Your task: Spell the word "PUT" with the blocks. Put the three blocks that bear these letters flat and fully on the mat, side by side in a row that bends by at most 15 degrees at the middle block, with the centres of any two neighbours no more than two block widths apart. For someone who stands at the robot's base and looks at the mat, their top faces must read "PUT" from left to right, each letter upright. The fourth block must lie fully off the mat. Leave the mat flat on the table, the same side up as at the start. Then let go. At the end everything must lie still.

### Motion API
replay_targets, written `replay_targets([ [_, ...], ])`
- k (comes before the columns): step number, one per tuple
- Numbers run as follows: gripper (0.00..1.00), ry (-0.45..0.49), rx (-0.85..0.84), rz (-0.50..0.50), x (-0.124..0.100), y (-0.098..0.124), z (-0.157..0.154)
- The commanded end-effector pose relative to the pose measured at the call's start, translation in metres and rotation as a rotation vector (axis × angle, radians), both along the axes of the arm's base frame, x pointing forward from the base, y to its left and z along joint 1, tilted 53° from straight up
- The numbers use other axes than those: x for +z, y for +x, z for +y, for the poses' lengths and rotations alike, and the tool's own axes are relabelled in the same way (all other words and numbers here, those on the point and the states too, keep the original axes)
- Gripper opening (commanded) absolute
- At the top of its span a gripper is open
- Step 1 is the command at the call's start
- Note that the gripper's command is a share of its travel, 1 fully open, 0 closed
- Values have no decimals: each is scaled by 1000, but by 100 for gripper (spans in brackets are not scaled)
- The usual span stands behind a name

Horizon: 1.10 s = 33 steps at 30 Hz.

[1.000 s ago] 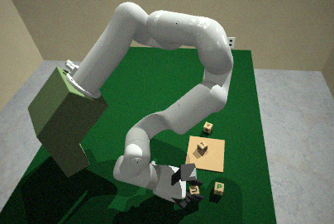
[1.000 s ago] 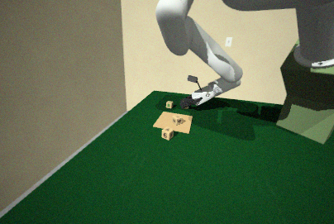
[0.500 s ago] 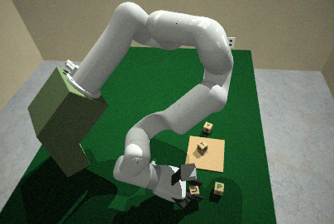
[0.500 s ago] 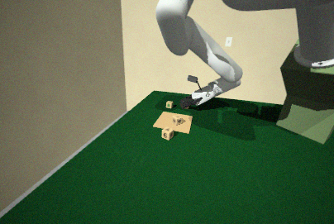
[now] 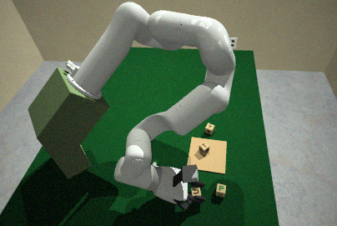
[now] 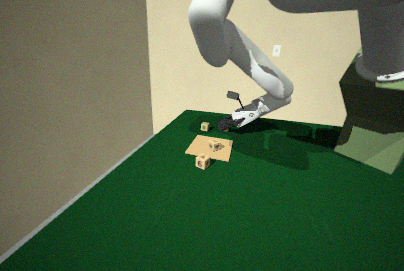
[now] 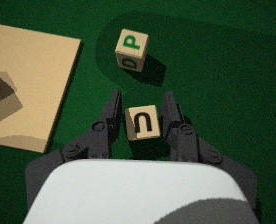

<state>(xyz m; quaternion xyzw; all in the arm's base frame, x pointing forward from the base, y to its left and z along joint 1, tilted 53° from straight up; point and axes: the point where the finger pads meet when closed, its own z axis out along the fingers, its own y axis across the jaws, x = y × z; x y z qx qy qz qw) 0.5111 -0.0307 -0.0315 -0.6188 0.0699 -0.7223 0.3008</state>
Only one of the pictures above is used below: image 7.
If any beige flat mat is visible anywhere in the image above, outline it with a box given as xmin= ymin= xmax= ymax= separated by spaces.
xmin=0 ymin=25 xmax=82 ymax=153

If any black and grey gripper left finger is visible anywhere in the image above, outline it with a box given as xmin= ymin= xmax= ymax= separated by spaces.
xmin=25 ymin=88 xmax=122 ymax=213

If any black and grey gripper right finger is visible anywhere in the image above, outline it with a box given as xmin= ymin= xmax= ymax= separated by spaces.
xmin=160 ymin=91 xmax=257 ymax=213

